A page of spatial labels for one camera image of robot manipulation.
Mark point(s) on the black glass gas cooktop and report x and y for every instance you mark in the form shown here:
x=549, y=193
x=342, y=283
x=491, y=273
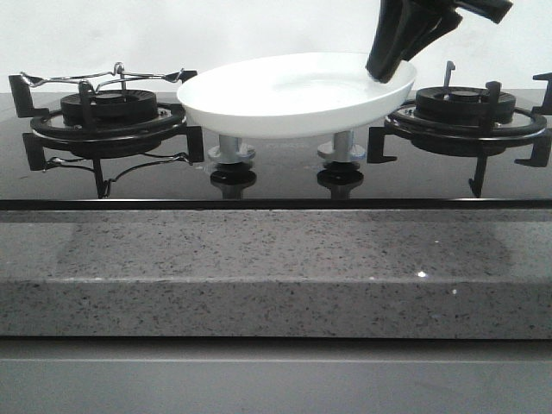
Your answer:
x=284, y=174

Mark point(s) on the silver stove knob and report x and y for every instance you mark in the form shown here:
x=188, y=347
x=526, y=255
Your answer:
x=342, y=148
x=231, y=150

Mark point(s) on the black pan support grate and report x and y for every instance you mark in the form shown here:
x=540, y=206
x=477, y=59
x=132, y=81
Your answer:
x=504, y=126
x=51, y=143

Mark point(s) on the right black gas burner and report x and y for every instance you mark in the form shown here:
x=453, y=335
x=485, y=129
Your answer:
x=458, y=105

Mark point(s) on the right silver stove knob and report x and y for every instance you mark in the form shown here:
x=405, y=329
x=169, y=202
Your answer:
x=342, y=148

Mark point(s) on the right black pan support grate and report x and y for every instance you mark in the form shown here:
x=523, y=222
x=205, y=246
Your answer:
x=504, y=126

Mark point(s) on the chrome wire pan reducer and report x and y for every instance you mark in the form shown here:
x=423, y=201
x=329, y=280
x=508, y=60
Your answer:
x=118, y=75

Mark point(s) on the white ceramic plate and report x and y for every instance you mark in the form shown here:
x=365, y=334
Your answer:
x=293, y=96

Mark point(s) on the left silver stove knob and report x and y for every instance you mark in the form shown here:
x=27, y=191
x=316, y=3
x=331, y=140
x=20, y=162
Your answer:
x=231, y=150

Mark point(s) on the black gas burner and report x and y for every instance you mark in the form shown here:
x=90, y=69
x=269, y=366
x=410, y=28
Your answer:
x=458, y=105
x=112, y=107

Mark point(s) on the left black pan support grate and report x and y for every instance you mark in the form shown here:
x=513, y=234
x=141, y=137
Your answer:
x=51, y=143

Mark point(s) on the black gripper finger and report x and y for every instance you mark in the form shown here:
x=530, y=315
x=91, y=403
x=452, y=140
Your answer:
x=401, y=23
x=430, y=27

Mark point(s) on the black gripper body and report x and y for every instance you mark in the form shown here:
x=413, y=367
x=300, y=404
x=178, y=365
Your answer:
x=435, y=11

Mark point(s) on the left black gas burner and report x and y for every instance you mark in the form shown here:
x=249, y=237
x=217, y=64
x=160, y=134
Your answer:
x=112, y=107

